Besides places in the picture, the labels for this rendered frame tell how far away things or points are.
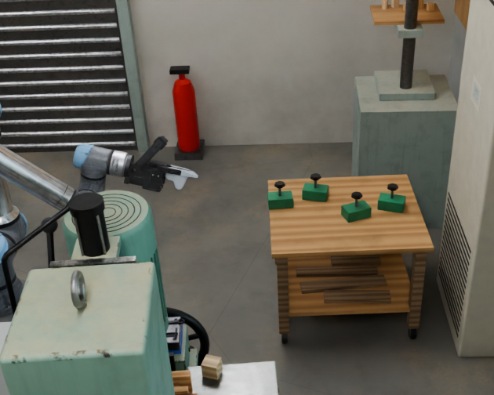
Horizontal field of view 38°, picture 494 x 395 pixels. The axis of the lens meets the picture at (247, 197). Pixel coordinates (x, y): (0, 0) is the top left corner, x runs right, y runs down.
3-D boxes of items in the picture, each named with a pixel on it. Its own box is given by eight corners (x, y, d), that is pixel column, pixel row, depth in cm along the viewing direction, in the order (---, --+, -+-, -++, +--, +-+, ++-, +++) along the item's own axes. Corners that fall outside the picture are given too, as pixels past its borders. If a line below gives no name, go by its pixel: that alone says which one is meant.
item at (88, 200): (125, 265, 134) (111, 188, 125) (121, 292, 127) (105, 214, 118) (83, 267, 134) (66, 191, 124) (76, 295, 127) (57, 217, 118)
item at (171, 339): (183, 327, 190) (180, 311, 187) (181, 356, 180) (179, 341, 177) (133, 330, 190) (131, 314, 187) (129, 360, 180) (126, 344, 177)
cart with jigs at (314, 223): (399, 262, 360) (408, 153, 325) (423, 343, 312) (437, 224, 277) (270, 268, 362) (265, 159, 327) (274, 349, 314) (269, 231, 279)
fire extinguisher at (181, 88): (205, 146, 475) (197, 61, 442) (202, 160, 459) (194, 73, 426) (178, 146, 476) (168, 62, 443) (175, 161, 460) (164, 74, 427)
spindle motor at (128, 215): (170, 300, 163) (154, 186, 147) (166, 356, 149) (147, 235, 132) (94, 305, 163) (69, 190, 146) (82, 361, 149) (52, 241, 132)
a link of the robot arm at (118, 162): (117, 148, 214) (111, 152, 206) (132, 152, 214) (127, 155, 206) (113, 172, 215) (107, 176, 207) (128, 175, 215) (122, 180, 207)
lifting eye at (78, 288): (89, 293, 116) (82, 262, 113) (84, 318, 111) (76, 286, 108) (79, 294, 116) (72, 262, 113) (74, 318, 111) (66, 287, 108)
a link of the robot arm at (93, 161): (78, 161, 216) (81, 136, 212) (114, 168, 216) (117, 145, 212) (70, 174, 210) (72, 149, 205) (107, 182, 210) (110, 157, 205)
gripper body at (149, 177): (165, 188, 216) (126, 179, 215) (170, 161, 214) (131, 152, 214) (161, 193, 208) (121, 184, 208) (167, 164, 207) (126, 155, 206)
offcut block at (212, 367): (201, 376, 182) (201, 364, 180) (207, 366, 185) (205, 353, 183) (217, 380, 181) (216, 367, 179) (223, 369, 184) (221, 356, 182)
